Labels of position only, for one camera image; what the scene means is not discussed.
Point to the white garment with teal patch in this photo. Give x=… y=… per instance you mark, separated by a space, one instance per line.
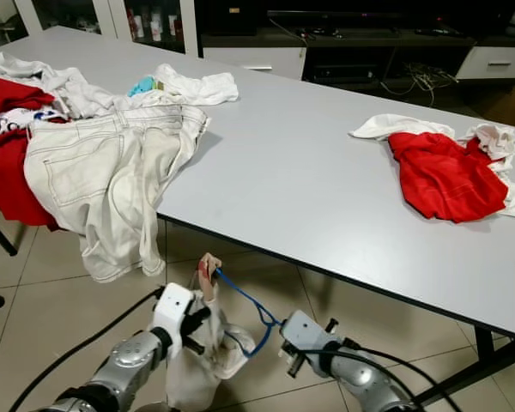
x=202 y=86

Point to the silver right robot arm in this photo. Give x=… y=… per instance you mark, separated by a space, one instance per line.
x=365 y=378

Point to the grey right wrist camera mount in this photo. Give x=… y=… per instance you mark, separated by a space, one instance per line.
x=305 y=330

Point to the white crumpled shirt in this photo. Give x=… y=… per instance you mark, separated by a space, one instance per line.
x=69 y=86

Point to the black speaker box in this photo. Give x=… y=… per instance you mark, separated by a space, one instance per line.
x=227 y=13

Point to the small white console drawer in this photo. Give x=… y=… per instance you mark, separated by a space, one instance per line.
x=493 y=63

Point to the white glass door cabinet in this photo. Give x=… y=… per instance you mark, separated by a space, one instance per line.
x=184 y=26

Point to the plain white t-shirt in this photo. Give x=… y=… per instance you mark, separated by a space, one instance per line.
x=395 y=127

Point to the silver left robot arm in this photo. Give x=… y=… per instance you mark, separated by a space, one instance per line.
x=133 y=369

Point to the black television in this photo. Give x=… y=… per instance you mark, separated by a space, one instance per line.
x=356 y=17

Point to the white mesh jersey brown print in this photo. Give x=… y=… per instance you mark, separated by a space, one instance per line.
x=189 y=382

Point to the cream white jeans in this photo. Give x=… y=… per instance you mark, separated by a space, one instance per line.
x=112 y=180

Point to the red garment with white trim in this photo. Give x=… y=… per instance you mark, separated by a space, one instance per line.
x=17 y=172

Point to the black set-top box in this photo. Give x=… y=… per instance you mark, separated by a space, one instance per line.
x=343 y=74

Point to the wide white console drawer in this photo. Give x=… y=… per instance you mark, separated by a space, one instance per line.
x=253 y=62

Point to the plain red shirt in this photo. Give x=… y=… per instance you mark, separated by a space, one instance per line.
x=446 y=176

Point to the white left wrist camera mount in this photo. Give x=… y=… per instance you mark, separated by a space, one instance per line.
x=176 y=313

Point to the blue plastic hanger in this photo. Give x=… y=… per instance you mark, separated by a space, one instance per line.
x=245 y=296

